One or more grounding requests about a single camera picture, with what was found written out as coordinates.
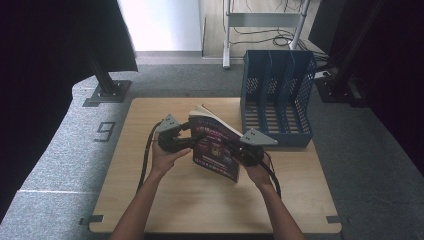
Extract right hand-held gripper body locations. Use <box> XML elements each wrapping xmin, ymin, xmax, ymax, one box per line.
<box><xmin>232</xmin><ymin>127</ymin><xmax>279</xmax><ymax>168</ymax></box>

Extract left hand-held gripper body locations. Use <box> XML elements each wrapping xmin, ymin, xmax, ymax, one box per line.
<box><xmin>155</xmin><ymin>113</ymin><xmax>198</xmax><ymax>155</ymax></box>

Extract purple book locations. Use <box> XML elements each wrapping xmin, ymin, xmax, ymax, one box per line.
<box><xmin>187</xmin><ymin>104</ymin><xmax>247</xmax><ymax>184</ymax></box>

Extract person's left hand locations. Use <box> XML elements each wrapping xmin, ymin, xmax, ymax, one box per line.
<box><xmin>148</xmin><ymin>139</ymin><xmax>193</xmax><ymax>182</ymax></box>

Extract person's right hand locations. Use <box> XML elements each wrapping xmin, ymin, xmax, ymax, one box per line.
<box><xmin>244</xmin><ymin>153</ymin><xmax>277</xmax><ymax>192</ymax></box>

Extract blue file rack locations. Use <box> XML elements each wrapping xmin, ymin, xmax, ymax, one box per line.
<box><xmin>239</xmin><ymin>49</ymin><xmax>319</xmax><ymax>149</ymax></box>

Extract black metal stand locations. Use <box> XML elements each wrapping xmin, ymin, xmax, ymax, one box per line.
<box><xmin>87</xmin><ymin>49</ymin><xmax>133</xmax><ymax>104</ymax></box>
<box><xmin>314</xmin><ymin>0</ymin><xmax>388</xmax><ymax>108</ymax></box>

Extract white panel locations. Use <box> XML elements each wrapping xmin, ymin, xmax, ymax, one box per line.
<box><xmin>117</xmin><ymin>0</ymin><xmax>204</xmax><ymax>53</ymax></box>

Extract black curtain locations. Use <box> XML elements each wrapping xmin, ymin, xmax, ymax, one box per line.
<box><xmin>0</xmin><ymin>0</ymin><xmax>139</xmax><ymax>224</ymax></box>
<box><xmin>307</xmin><ymin>0</ymin><xmax>424</xmax><ymax>168</ymax></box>

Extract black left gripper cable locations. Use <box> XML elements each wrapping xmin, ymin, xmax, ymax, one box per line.
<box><xmin>136</xmin><ymin>120</ymin><xmax>165</xmax><ymax>195</ymax></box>

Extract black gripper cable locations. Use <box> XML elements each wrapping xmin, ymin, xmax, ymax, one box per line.
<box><xmin>257</xmin><ymin>150</ymin><xmax>283</xmax><ymax>200</ymax></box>
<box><xmin>136</xmin><ymin>120</ymin><xmax>165</xmax><ymax>195</ymax></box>

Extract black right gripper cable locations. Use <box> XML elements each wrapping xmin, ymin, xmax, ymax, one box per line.
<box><xmin>257</xmin><ymin>150</ymin><xmax>283</xmax><ymax>200</ymax></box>

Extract black floor cables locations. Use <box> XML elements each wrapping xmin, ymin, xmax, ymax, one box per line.
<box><xmin>229</xmin><ymin>0</ymin><xmax>332</xmax><ymax>63</ymax></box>

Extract white metal frame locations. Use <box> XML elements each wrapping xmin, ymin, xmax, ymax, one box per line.
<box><xmin>222</xmin><ymin>0</ymin><xmax>313</xmax><ymax>70</ymax></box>

